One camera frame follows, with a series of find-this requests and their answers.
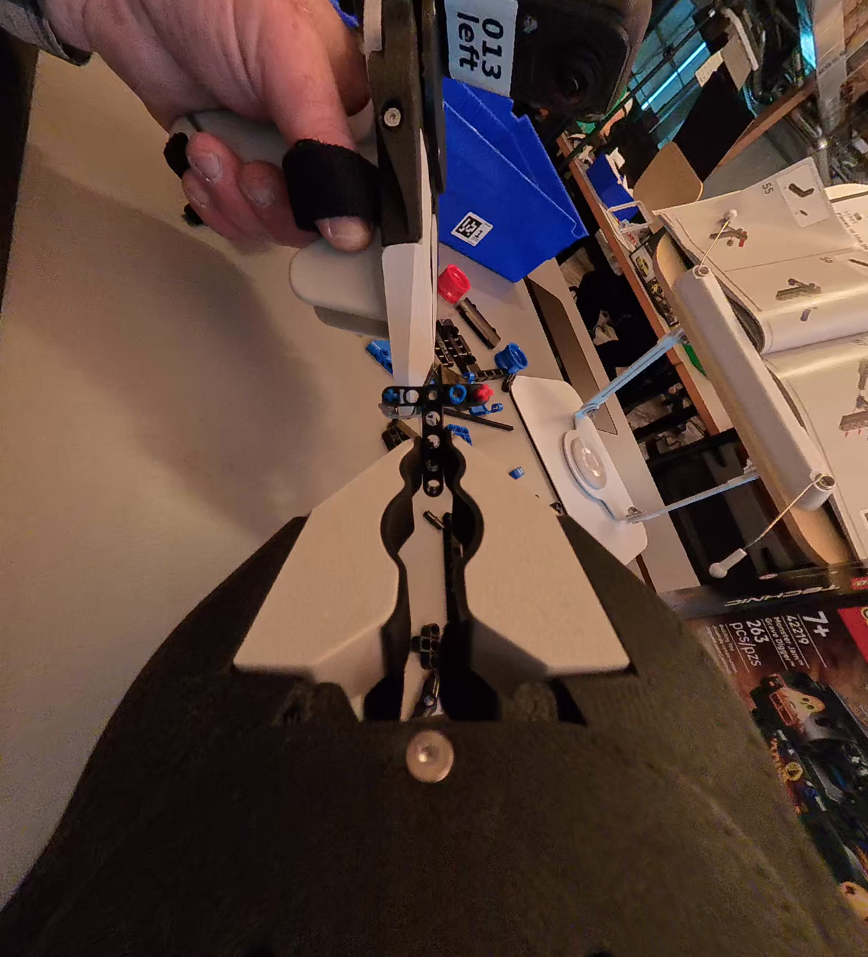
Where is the long black axle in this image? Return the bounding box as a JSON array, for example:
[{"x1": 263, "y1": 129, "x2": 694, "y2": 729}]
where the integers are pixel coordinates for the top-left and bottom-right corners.
[{"x1": 445, "y1": 407, "x2": 515, "y2": 433}]

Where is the grey desk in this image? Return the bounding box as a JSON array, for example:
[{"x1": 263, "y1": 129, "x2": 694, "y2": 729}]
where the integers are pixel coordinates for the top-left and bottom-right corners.
[{"x1": 0, "y1": 52, "x2": 648, "y2": 936}]

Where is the white book stand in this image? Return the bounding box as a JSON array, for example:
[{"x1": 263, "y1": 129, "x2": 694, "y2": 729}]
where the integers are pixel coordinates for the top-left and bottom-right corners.
[{"x1": 512, "y1": 142, "x2": 868, "y2": 580}]

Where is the black curved panel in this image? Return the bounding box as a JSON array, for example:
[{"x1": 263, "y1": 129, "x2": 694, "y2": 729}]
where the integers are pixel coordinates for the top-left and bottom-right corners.
[{"x1": 456, "y1": 298, "x2": 502, "y2": 350}]

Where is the person's left hand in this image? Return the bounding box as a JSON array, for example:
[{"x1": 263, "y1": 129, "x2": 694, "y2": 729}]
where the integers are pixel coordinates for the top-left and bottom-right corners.
[{"x1": 43, "y1": 0, "x2": 375, "y2": 253}]

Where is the open instruction booklet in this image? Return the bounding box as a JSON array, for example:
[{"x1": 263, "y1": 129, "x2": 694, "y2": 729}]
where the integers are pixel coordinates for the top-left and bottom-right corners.
[{"x1": 658, "y1": 157, "x2": 868, "y2": 562}]

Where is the black frame piece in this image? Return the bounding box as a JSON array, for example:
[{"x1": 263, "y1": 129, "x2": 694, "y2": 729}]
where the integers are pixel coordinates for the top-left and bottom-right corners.
[{"x1": 436, "y1": 319, "x2": 477, "y2": 367}]

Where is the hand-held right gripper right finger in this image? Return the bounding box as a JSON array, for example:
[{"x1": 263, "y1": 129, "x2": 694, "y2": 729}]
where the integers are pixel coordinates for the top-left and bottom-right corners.
[{"x1": 441, "y1": 437, "x2": 631, "y2": 720}]

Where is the blue storage bin with tag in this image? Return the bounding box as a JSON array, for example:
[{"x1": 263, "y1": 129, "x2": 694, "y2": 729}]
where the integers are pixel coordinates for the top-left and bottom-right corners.
[{"x1": 434, "y1": 75, "x2": 590, "y2": 284}]

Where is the black toy set box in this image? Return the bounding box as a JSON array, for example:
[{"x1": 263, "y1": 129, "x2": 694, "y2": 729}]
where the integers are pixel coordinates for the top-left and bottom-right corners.
[{"x1": 662, "y1": 557, "x2": 868, "y2": 957}]

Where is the person's left forearm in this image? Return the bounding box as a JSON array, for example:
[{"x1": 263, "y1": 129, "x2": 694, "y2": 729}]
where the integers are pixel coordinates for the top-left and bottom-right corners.
[{"x1": 0, "y1": 0, "x2": 92, "y2": 67}]

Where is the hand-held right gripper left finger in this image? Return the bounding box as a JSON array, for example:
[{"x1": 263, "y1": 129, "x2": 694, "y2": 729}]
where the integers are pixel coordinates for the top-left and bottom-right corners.
[{"x1": 234, "y1": 441, "x2": 420, "y2": 720}]

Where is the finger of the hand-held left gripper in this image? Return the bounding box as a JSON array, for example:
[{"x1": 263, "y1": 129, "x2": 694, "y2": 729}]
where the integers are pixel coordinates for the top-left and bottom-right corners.
[{"x1": 381, "y1": 133, "x2": 441, "y2": 387}]

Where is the black beam assembly with pins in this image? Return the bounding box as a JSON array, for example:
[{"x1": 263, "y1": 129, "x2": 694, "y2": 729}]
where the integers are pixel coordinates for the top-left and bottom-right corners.
[{"x1": 381, "y1": 383, "x2": 496, "y2": 498}]

